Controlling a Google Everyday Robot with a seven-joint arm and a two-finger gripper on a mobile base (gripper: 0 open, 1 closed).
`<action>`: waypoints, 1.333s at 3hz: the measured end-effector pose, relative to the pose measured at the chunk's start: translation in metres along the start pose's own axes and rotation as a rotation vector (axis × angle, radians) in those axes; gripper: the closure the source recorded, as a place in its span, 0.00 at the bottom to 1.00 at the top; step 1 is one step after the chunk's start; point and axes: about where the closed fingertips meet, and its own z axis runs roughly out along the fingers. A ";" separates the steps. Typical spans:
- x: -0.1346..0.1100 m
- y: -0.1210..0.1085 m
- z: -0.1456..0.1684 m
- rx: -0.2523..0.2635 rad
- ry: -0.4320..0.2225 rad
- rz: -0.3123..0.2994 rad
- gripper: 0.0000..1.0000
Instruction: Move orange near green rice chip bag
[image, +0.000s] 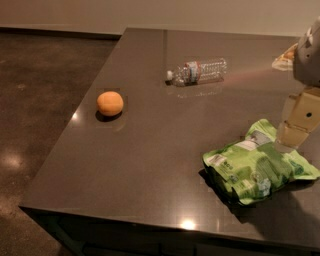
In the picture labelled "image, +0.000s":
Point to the orange fruit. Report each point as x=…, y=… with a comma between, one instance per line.
x=110, y=103

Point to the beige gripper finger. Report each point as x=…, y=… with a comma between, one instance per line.
x=300, y=116

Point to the clear plastic water bottle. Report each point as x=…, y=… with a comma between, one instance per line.
x=197, y=72

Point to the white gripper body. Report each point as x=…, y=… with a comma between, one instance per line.
x=307, y=63

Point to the yellow snack bag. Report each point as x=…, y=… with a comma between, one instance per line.
x=284, y=62

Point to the green rice chip bag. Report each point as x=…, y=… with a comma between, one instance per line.
x=251, y=170

